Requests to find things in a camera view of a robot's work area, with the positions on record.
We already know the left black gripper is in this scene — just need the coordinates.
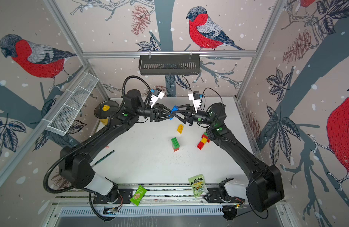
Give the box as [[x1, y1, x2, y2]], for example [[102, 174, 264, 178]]
[[133, 103, 174, 124]]

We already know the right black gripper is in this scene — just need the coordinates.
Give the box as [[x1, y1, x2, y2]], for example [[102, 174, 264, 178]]
[[174, 104, 216, 128]]

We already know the blue lego brick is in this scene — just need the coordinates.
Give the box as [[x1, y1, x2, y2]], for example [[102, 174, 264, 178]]
[[170, 106, 179, 120]]

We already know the yellow curved lego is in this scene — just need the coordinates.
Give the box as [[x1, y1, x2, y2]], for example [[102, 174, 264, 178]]
[[177, 124, 184, 134]]

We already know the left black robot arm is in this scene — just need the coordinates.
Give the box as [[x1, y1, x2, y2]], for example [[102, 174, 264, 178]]
[[43, 89, 170, 202]]

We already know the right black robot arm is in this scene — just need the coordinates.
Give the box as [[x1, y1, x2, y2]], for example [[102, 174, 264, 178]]
[[170, 103, 285, 212]]

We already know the yellow pot with black lid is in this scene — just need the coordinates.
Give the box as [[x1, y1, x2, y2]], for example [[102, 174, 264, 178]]
[[94, 100, 119, 125]]

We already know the large green snack bag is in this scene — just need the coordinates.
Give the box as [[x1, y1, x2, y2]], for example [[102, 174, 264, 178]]
[[188, 174, 208, 198]]

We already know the small green snack packet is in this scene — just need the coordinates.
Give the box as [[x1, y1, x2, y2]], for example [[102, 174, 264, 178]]
[[130, 185, 148, 206]]

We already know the black hanging wire basket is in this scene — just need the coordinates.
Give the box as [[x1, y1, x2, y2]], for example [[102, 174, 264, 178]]
[[139, 54, 200, 76]]

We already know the metal fork green handle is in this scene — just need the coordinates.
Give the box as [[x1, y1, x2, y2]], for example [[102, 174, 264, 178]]
[[91, 150, 115, 167]]

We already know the white wire mesh basket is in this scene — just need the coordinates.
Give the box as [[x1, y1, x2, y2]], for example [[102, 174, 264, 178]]
[[46, 72, 99, 136]]

